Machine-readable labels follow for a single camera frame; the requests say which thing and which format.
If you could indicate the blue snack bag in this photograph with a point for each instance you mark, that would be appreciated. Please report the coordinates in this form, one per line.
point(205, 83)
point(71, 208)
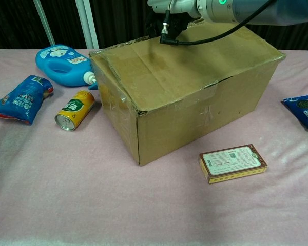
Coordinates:
point(20, 100)

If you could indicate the thin grey frame rail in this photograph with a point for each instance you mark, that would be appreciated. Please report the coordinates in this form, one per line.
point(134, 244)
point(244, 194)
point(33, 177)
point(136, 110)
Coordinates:
point(44, 23)

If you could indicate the blue cookie packet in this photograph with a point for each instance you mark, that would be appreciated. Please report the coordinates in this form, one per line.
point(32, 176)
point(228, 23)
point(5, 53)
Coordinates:
point(304, 110)

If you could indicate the brown cardboard box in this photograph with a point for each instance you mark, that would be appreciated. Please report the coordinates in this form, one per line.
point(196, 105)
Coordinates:
point(184, 102)

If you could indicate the pink tablecloth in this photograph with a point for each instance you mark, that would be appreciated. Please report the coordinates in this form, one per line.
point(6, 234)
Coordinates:
point(92, 200)

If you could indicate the yellow drink can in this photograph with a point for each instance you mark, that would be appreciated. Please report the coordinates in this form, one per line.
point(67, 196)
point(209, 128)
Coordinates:
point(74, 110)

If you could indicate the blue detergent pump bottle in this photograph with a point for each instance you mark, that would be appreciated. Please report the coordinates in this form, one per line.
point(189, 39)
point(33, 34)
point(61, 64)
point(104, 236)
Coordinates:
point(59, 61)

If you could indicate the wide white frame post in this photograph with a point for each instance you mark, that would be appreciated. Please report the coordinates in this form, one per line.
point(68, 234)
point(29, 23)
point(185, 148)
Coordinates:
point(88, 23)

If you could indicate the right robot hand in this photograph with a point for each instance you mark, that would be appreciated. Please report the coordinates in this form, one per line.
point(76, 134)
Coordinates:
point(181, 6)

